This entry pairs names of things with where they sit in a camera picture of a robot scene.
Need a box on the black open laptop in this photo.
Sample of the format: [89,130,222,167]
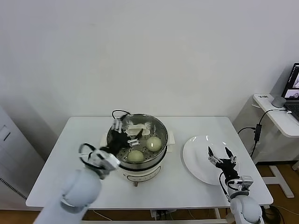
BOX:
[281,62,299,112]

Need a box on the cream electric cooker base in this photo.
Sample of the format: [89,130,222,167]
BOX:
[100,140,176,188]

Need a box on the white power strip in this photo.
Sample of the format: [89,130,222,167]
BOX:
[150,209,178,220]

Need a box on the white cabinet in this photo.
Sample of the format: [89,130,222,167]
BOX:
[0,102,46,206]

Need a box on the black cooker power cord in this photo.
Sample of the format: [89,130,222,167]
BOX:
[112,110,133,122]

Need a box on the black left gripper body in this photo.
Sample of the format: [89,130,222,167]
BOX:
[105,130,129,155]

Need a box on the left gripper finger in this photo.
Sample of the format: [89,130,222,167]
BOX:
[127,128,143,147]
[112,114,128,133]

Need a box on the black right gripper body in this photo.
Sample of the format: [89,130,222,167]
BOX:
[215,158,240,180]

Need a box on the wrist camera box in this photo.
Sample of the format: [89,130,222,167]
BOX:
[230,175,254,192]
[90,149,121,171]

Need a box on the stainless steel steamer basket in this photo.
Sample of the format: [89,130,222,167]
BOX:
[100,113,176,168]

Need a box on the black floor cable bundle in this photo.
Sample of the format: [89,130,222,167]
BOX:
[265,205,283,224]

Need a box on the white side desk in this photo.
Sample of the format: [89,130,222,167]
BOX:
[253,94,299,200]

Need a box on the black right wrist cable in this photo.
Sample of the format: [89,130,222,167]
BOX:
[219,172,232,203]

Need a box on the round glass pot lid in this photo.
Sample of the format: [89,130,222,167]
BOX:
[107,113,168,164]

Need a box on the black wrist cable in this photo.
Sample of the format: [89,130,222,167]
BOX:
[219,172,232,203]
[78,142,96,165]

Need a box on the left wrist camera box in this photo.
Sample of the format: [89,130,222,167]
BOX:
[90,149,121,171]

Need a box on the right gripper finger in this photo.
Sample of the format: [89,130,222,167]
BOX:
[224,146,238,163]
[207,146,221,164]

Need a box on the white round plate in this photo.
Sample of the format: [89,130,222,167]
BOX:
[182,135,241,187]

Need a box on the white steamed baozi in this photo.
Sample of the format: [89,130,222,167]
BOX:
[128,150,144,163]
[146,137,162,152]

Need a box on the white table frame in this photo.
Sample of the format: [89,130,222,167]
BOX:
[79,206,271,224]

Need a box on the grey round speaker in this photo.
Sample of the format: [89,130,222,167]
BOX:
[271,97,287,108]

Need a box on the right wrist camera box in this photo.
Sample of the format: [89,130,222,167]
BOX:
[230,175,254,192]

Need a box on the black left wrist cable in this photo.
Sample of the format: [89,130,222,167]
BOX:
[78,142,96,165]

